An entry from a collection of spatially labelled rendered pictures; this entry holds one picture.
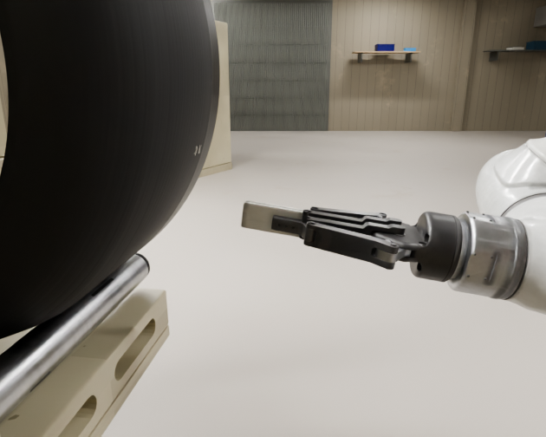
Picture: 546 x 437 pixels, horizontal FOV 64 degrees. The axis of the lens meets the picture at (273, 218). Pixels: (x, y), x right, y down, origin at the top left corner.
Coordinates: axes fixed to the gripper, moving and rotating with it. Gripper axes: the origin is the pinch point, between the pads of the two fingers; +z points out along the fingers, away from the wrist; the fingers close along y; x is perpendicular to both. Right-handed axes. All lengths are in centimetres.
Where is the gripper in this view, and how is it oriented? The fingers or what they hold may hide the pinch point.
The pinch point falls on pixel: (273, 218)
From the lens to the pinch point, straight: 50.1
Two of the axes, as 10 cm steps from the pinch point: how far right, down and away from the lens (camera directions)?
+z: -9.8, -1.7, 1.0
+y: -1.4, 2.8, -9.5
